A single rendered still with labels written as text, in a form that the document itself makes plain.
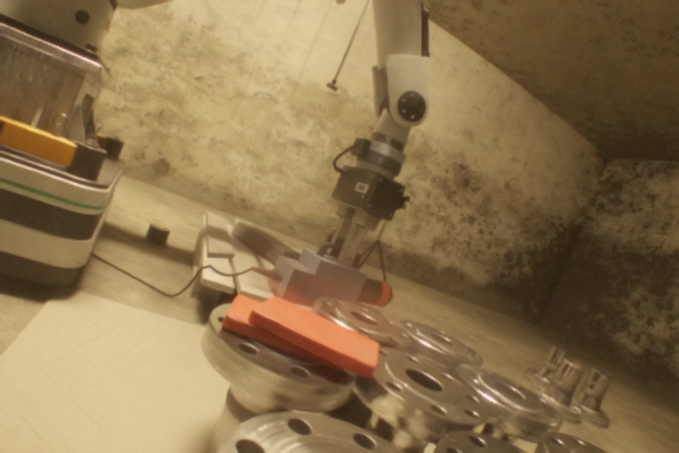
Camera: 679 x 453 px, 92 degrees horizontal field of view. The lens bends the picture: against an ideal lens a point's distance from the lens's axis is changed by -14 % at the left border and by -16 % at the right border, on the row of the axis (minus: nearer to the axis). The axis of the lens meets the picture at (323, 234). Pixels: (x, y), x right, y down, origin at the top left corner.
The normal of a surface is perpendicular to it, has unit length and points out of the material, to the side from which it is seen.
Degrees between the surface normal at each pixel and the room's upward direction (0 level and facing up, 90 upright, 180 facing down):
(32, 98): 90
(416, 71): 90
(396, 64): 90
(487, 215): 90
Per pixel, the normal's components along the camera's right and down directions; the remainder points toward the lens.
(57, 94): 0.43, 0.25
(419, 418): -0.23, -0.01
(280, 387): 0.06, 0.11
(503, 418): -0.43, -0.11
